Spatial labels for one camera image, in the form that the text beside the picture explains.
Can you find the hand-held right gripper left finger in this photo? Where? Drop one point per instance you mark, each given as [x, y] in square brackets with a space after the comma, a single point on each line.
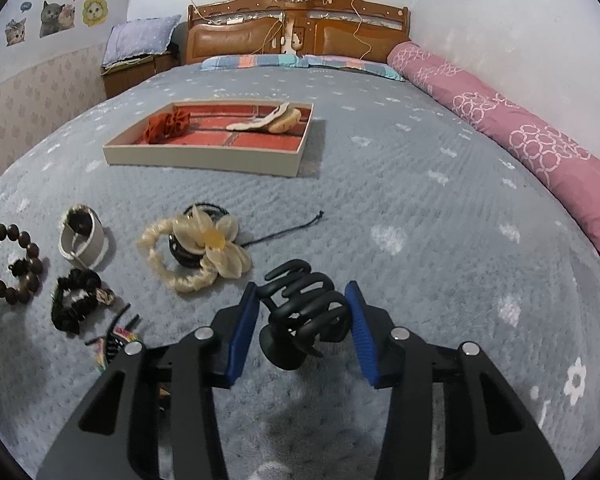
[242, 332]

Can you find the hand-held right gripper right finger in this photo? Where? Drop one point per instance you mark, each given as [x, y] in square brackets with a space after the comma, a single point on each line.
[362, 330]

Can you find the black claw hair clip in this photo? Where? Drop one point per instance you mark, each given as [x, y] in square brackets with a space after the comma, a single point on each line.
[300, 312]

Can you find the shallow cardboard tray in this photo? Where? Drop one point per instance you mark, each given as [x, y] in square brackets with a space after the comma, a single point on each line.
[215, 152]

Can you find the cream flower hair clip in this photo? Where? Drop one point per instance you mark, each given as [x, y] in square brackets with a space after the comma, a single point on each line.
[215, 245]

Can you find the grey dotted bedspread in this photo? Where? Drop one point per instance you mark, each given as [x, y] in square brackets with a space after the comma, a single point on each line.
[380, 200]

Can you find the colourful striped hair clip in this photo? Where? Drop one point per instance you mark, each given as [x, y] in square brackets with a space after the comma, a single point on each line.
[111, 342]

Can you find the black velvet scrunchie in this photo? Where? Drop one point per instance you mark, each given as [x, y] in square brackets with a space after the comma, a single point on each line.
[72, 300]

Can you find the beige shell hair clip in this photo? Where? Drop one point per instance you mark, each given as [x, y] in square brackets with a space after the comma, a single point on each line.
[272, 120]

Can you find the orange scrunchie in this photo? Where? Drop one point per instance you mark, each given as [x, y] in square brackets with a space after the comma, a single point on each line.
[167, 125]

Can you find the pink patterned bolster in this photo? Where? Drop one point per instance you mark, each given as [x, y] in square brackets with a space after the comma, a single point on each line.
[505, 125]

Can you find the striped pastel pillow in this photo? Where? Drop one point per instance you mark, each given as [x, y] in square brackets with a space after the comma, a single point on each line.
[300, 62]

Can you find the wooden nightstand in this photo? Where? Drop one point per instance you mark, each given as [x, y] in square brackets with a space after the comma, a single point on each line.
[135, 72]

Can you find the wooden bed headboard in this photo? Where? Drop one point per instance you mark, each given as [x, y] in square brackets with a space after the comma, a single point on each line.
[250, 35]

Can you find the purple dotted pillow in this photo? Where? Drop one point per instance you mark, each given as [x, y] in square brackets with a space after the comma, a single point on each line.
[137, 37]

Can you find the cat wall stickers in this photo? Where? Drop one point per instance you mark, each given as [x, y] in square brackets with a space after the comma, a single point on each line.
[50, 10]

